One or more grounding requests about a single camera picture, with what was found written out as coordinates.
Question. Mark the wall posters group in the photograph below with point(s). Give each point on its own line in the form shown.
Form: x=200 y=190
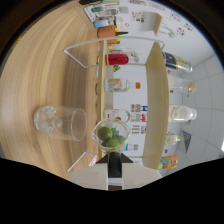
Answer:
x=136 y=116

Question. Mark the glass jar with cork lid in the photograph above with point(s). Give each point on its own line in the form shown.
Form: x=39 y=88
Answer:
x=181 y=85

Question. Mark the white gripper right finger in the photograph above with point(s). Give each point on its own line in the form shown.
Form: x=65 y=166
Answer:
x=140 y=173

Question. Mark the wooden two-tier rack, white frame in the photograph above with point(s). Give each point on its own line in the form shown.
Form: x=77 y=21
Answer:
x=156 y=106

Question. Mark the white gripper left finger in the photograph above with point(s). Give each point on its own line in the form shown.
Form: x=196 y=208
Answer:
x=91 y=175

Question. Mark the clear bottle with green cap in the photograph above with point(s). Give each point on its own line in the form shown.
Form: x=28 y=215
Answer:
x=174 y=138

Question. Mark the orange basket with items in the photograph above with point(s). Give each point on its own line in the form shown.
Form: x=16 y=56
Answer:
x=106 y=33

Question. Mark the large white milk bottle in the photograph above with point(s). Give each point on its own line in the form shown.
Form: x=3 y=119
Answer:
x=182 y=113

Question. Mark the glass cup with limes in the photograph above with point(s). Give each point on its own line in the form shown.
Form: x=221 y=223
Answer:
x=110 y=136

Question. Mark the silver black soda water can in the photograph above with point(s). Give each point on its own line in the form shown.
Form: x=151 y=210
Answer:
x=176 y=62

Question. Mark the yellow colourful drink can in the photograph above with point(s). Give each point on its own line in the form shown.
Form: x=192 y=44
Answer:
x=168 y=162

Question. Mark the red liquid bottle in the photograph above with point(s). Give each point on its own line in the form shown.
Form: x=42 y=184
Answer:
x=116 y=59

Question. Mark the small white and blue bottle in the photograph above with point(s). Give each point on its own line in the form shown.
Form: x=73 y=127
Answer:
x=103 y=23

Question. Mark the clear bottle with peach label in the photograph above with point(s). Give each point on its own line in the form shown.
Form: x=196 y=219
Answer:
x=116 y=114

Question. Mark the clear drinking glass with ice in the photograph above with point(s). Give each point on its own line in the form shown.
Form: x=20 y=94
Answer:
x=60 y=123

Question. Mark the clear bottle with orange cap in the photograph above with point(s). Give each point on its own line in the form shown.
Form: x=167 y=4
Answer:
x=116 y=85

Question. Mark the wooden wall shelf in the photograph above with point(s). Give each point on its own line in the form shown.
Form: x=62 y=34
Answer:
x=155 y=23

